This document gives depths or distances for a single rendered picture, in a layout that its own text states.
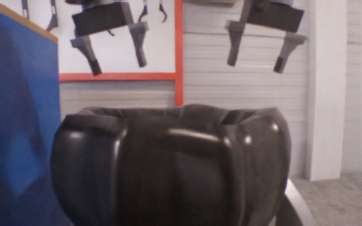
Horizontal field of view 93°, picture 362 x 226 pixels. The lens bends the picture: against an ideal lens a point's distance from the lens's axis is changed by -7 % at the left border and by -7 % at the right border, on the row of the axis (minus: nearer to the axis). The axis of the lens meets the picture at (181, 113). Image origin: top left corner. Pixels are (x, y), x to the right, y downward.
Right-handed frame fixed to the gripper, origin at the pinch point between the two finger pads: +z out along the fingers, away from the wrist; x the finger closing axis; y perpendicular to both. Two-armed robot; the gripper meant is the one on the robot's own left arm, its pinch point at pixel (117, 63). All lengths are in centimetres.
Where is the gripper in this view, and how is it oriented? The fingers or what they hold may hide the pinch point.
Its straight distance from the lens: 51.7
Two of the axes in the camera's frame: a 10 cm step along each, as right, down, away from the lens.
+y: 1.2, -4.7, 8.8
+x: -9.7, 1.1, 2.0
